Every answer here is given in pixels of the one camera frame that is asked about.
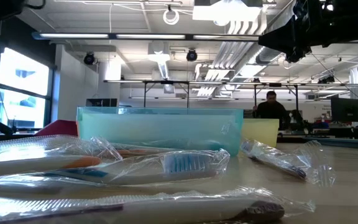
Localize large window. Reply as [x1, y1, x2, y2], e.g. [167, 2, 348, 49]
[0, 46, 57, 130]

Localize black overhead camera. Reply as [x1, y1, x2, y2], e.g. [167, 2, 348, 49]
[83, 52, 96, 66]
[185, 49, 198, 62]

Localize black ceiling camera rig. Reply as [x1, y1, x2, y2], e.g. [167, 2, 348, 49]
[286, 46, 312, 64]
[317, 75, 337, 84]

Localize white cable coil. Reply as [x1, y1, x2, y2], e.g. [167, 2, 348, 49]
[162, 8, 180, 26]

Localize yellow plastic bin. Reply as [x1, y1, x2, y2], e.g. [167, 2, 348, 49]
[242, 118, 280, 147]

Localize green translucent plastic bin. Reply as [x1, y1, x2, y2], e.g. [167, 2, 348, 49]
[76, 107, 244, 157]

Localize magenta plastic bin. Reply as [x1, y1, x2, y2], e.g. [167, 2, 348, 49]
[34, 119, 79, 137]

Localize black computer monitor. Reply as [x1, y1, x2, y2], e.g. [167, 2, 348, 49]
[330, 96, 358, 123]

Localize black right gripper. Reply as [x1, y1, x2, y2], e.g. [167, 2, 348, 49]
[259, 0, 326, 53]

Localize black overhead frame rail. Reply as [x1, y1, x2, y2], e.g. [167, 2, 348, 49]
[31, 30, 358, 44]

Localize orange toothbrush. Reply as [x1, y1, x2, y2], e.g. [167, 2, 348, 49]
[110, 142, 180, 158]
[0, 135, 123, 180]

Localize black metal frame stand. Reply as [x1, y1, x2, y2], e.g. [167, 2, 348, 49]
[104, 79, 301, 119]

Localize purple wrapped toothbrush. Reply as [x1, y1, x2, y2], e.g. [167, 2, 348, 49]
[0, 186, 316, 224]

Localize person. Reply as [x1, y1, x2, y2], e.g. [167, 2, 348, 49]
[252, 90, 288, 128]
[289, 109, 303, 125]

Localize white ceiling light panel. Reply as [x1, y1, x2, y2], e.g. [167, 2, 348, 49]
[193, 0, 262, 22]

